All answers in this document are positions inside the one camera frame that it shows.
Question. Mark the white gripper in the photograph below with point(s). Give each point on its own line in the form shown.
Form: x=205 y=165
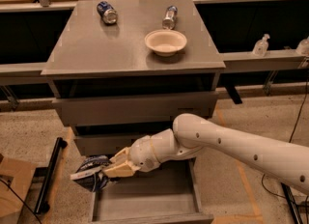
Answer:
x=142 y=154

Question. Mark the blue chip bag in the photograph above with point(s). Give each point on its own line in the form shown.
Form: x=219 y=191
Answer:
x=90 y=174

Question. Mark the blue soda can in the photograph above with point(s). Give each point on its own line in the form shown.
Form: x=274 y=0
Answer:
x=107 y=13

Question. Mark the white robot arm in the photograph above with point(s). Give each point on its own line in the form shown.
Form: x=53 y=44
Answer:
x=190 y=134

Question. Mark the grey open bottom drawer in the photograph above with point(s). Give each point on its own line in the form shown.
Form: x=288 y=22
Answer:
x=167 y=195

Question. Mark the white paper bowl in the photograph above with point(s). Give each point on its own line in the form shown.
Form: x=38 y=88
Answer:
x=165 y=43

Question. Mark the black bar left floor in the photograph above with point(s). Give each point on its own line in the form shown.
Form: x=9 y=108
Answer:
x=46 y=173

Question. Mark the black bar right floor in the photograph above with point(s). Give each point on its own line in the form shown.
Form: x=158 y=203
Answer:
x=293 y=206

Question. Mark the grey drawer cabinet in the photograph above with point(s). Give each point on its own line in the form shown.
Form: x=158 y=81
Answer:
x=94 y=60

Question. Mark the grey middle drawer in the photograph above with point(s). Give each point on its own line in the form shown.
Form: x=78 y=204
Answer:
x=109 y=143

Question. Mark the clear sanitizer pump bottle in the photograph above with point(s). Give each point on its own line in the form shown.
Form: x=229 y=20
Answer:
x=261 y=46

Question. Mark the black bar floor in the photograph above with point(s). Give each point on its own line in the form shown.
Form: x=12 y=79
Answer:
x=46 y=173
x=293 y=206

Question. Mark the cardboard box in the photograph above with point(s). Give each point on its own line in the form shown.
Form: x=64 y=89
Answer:
x=17 y=176

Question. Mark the grey top drawer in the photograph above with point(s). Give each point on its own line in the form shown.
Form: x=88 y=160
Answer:
x=133 y=109

